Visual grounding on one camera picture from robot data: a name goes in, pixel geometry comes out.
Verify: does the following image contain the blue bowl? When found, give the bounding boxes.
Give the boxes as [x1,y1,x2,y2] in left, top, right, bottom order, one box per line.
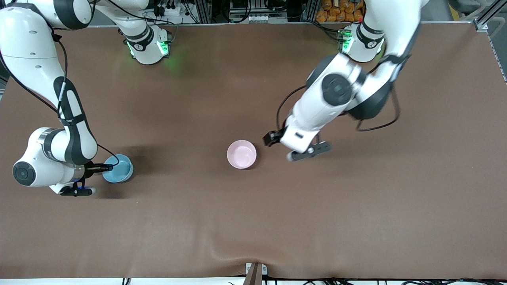
[102,154,134,183]

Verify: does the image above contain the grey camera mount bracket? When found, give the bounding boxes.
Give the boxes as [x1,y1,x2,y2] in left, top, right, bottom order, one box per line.
[244,262,268,285]

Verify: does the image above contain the aluminium frame post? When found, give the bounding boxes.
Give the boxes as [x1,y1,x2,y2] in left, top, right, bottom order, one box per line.
[193,0,212,24]
[301,0,319,22]

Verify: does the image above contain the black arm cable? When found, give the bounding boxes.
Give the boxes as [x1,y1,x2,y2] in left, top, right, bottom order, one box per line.
[276,84,400,132]
[0,34,120,167]

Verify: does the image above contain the brown table cloth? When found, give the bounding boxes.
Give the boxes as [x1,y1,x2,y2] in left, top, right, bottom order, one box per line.
[0,22,507,279]

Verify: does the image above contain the pink bowl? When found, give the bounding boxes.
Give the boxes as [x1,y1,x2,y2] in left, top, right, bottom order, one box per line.
[227,140,257,170]

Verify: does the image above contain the aluminium frame corner beam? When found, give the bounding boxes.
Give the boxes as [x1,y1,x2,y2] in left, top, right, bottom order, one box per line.
[473,0,507,83]

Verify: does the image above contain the orange snack packs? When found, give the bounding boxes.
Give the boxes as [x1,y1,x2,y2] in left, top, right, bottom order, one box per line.
[316,0,364,23]

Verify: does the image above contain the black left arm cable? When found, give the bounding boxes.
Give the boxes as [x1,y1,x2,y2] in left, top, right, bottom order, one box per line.
[276,84,400,132]

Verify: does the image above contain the white power strip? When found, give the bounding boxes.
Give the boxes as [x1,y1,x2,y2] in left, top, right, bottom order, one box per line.
[152,2,183,17]

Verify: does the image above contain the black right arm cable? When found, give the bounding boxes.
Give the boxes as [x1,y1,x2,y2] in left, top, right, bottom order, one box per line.
[0,34,120,167]

